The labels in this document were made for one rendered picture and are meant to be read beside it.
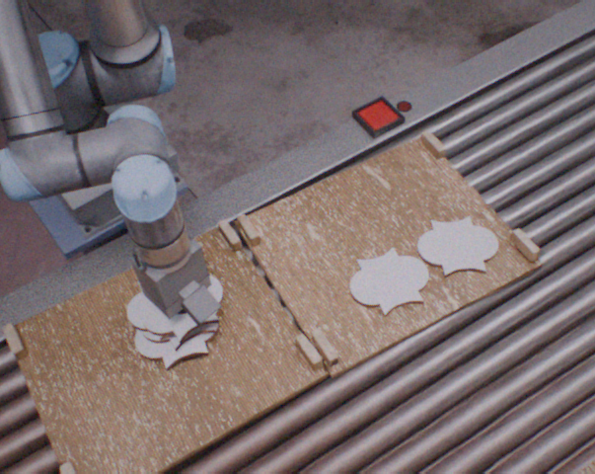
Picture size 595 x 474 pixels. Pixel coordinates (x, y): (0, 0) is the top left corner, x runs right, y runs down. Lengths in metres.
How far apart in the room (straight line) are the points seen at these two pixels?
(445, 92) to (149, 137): 0.76
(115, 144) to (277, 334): 0.41
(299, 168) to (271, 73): 1.60
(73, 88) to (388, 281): 0.62
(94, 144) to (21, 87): 0.11
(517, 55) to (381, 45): 1.48
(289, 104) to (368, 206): 1.57
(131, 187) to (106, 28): 0.39
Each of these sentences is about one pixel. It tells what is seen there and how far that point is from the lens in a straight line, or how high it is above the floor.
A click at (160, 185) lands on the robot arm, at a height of 1.30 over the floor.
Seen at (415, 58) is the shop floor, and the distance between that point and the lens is 3.09.
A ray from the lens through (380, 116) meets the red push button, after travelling 1.53.
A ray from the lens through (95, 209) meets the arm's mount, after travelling 1.44.
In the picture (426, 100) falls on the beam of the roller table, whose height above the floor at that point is 0.91.
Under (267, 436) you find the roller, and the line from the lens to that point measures 1.17.
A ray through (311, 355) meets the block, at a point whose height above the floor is 0.96.
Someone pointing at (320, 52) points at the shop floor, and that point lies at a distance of 3.11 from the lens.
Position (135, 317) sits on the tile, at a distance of 1.23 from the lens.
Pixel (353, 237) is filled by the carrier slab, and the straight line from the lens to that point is 1.32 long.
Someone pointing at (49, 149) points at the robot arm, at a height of 1.29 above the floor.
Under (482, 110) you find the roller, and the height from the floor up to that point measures 0.91.
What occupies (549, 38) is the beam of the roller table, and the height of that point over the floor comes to 0.92.
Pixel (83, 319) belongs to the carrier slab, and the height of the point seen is 0.94.
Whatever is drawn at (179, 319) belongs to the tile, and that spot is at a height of 1.00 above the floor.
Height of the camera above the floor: 2.01
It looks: 54 degrees down
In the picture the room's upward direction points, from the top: 5 degrees counter-clockwise
